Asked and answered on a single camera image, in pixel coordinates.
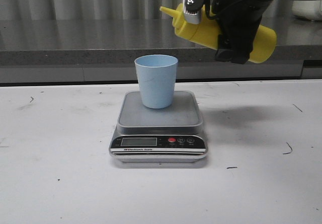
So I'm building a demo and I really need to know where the stainless steel back counter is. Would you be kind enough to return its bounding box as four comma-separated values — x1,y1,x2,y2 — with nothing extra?
1,17,321,85

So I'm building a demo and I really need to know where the silver digital kitchen scale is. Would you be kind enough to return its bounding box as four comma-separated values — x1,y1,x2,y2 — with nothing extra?
109,91,208,164

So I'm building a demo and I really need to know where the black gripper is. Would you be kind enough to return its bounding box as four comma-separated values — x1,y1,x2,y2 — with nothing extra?
183,0,273,64

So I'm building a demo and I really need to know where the yellow squeeze bottle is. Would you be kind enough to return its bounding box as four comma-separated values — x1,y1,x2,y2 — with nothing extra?
160,2,277,63

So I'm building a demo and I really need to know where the light blue plastic cup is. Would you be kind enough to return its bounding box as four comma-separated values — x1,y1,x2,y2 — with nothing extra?
134,54,179,109

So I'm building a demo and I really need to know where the white appliance in background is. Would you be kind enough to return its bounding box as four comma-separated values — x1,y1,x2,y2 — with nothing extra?
292,0,321,21

